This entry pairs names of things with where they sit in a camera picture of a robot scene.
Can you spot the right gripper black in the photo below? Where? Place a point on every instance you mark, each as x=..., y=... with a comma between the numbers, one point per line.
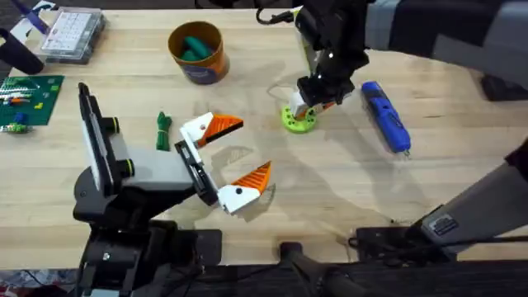
x=334, y=45

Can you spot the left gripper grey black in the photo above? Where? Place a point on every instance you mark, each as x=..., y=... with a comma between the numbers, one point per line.
x=156, y=169

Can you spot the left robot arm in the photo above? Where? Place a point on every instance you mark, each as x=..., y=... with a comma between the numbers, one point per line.
x=123, y=255

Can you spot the green vegetable toy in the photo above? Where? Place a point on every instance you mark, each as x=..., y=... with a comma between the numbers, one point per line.
x=163, y=132

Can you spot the blue electric screwdriver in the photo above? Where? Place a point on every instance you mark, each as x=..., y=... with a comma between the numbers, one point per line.
x=385, y=117

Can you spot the green disc with holes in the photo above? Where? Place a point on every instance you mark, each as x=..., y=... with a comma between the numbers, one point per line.
x=295, y=123

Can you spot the orange tub with green toys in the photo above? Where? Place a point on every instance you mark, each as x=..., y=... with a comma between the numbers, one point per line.
x=200, y=53

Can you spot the left wrist upright plate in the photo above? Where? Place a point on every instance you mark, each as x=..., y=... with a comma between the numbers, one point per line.
x=97, y=136

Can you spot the black block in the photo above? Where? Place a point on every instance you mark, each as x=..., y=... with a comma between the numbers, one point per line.
x=503, y=88

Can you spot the clear plastic compartment box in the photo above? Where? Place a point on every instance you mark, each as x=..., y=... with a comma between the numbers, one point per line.
x=74, y=35

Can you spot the green board with toy blocks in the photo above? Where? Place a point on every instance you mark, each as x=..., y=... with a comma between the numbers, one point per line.
x=29, y=99

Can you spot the white box with blue scissors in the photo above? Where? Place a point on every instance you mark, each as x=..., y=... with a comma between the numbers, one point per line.
x=29, y=20

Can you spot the black stand post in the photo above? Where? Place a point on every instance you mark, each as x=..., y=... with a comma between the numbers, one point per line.
x=305, y=264

